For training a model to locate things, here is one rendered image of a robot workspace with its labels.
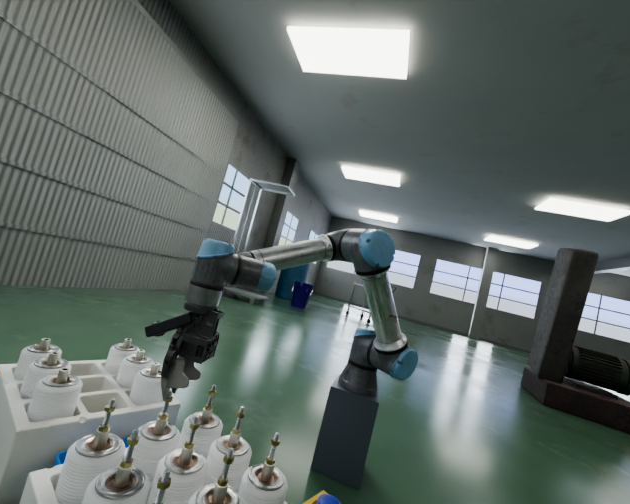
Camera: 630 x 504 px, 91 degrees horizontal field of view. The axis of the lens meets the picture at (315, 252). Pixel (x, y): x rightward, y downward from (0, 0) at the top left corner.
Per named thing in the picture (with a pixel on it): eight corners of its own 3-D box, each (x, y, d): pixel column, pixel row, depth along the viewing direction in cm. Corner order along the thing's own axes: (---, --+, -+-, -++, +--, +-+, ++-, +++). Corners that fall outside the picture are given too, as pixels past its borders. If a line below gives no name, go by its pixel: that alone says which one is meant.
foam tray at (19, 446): (120, 403, 122) (134, 358, 123) (165, 460, 97) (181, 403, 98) (-22, 424, 92) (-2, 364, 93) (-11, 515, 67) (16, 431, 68)
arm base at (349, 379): (341, 375, 129) (347, 352, 130) (377, 388, 125) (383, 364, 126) (335, 386, 115) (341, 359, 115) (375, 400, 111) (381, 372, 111)
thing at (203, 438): (165, 511, 71) (187, 432, 72) (162, 482, 79) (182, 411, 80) (207, 505, 75) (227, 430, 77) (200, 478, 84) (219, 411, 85)
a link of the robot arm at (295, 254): (343, 225, 116) (212, 248, 90) (363, 226, 107) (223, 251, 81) (346, 256, 118) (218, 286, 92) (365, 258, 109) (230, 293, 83)
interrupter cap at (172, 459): (211, 464, 64) (212, 461, 64) (181, 482, 57) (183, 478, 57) (186, 447, 67) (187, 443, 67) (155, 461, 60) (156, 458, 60)
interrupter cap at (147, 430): (132, 437, 65) (133, 434, 65) (149, 420, 73) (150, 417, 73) (168, 445, 66) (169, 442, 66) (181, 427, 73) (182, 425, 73)
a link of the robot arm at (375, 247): (392, 356, 121) (360, 223, 106) (424, 371, 108) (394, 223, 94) (370, 373, 115) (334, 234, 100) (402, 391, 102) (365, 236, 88)
